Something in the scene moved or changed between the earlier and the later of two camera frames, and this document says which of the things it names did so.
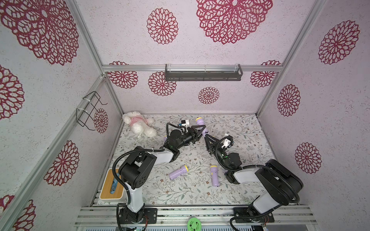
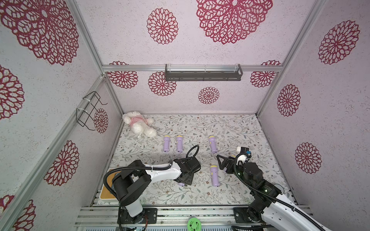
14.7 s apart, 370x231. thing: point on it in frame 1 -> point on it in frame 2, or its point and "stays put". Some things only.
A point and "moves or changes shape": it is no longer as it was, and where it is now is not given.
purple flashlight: (214, 175) stays put
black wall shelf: (204, 75) stays put
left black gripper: (192, 131) -> (190, 181)
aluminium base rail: (108, 215) stays put
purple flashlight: (200, 121) moves or changes shape
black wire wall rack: (85, 114) stays put
